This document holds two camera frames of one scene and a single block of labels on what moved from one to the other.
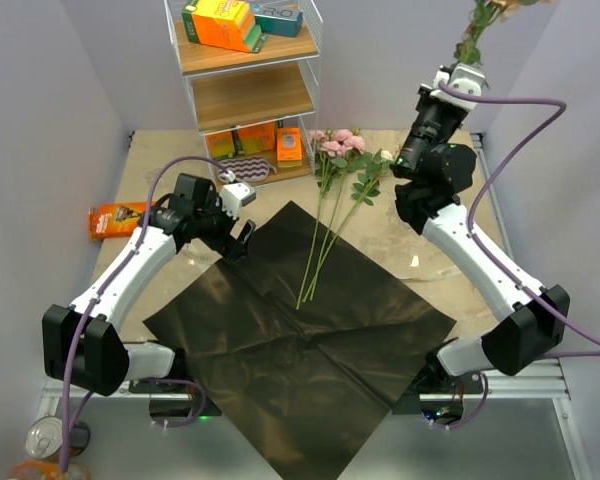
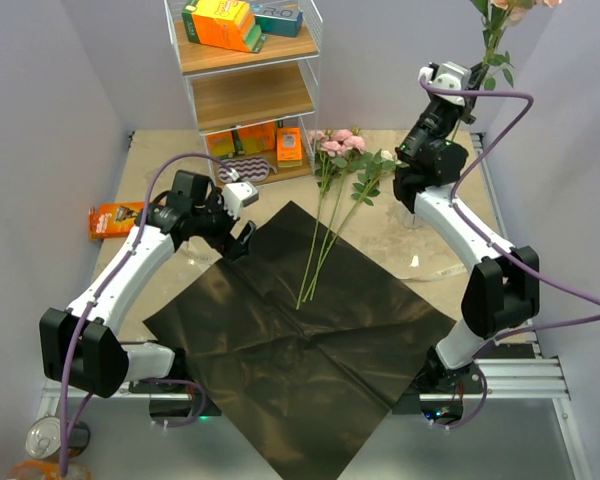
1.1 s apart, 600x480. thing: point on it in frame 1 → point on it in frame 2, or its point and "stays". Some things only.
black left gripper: [220, 243] stays
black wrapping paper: [325, 350] stays
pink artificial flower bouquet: [346, 176] stays
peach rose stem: [467, 50] → [502, 14]
